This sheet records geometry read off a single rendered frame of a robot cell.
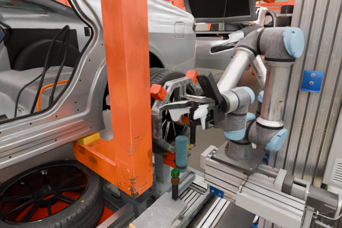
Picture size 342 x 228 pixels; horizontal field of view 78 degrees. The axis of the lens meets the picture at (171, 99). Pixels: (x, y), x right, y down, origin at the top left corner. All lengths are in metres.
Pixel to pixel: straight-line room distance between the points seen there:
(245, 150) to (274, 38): 0.56
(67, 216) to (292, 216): 1.10
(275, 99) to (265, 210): 0.49
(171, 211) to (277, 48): 1.03
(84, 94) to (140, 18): 0.72
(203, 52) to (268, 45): 3.17
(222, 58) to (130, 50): 3.11
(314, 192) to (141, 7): 1.15
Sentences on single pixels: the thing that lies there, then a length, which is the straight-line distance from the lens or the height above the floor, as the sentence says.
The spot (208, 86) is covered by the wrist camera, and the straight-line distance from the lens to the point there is 0.64.
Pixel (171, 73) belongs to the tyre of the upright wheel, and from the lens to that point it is 1.53.
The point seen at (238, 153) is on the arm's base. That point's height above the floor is 0.86.
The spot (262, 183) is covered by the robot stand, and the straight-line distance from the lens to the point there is 1.19.
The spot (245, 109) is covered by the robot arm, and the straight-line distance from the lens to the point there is 0.78.
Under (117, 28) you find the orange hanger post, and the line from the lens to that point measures 1.04.
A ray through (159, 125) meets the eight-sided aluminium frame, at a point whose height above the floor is 0.86.
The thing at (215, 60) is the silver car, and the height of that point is 0.96.
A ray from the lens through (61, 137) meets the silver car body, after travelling 1.53.
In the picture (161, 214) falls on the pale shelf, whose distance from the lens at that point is 1.37.
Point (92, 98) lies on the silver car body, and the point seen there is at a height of 1.00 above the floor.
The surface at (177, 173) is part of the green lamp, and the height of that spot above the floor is 0.65.
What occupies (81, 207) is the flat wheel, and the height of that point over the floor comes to 0.50.
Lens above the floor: 1.44
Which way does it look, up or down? 18 degrees down
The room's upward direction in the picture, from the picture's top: straight up
